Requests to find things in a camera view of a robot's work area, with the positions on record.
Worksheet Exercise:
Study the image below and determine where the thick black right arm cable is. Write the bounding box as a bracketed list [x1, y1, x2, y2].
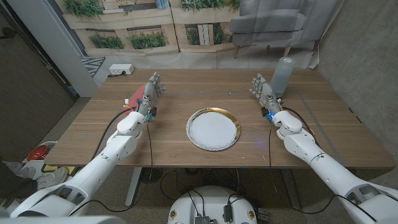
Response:
[280, 106, 317, 139]

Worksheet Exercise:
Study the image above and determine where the white table leg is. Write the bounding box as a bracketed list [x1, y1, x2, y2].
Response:
[125, 167, 142, 207]

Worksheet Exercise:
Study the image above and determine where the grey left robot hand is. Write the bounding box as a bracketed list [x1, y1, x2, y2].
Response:
[136, 72, 167, 121]

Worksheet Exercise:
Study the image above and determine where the gold rimmed paper plate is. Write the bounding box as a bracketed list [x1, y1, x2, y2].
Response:
[185, 107, 242, 152]

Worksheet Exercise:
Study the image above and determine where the dark trousered person leg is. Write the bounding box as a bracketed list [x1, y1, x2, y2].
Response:
[0, 161, 38, 200]

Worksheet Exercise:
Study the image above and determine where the white power strip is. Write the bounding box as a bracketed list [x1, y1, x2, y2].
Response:
[108, 63, 136, 77]

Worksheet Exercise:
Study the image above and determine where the black door handle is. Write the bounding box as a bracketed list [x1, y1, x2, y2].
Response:
[0, 27, 16, 40]

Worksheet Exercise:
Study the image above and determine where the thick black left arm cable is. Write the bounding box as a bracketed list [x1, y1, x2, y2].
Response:
[90, 106, 138, 161]

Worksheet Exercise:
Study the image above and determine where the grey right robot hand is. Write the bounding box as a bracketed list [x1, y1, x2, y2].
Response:
[248, 73, 282, 121]

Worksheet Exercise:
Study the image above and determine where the black adapter on torso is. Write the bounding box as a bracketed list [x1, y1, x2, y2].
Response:
[223, 204, 233, 223]

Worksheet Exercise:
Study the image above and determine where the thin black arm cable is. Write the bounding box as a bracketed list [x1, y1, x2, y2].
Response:
[267, 120, 279, 194]
[67, 119, 154, 217]

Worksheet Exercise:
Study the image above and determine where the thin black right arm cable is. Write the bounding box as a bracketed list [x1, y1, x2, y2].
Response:
[267, 120, 279, 194]

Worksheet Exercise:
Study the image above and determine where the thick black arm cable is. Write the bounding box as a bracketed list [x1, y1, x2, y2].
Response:
[90, 106, 138, 161]
[280, 106, 317, 139]

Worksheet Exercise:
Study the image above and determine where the red bowl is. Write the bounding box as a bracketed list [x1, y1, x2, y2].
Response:
[26, 144, 49, 162]

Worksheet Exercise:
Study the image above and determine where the red sponge block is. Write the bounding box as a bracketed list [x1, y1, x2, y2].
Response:
[126, 84, 146, 108]

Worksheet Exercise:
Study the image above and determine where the printed room backdrop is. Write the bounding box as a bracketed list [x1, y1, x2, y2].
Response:
[54, 0, 338, 70]

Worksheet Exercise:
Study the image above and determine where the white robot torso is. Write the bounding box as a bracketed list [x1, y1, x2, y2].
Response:
[167, 185, 258, 224]

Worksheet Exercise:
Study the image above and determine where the grey table leg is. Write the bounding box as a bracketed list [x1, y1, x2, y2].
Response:
[281, 169, 302, 210]

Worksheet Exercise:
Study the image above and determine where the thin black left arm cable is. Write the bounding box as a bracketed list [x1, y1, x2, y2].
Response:
[67, 119, 154, 217]

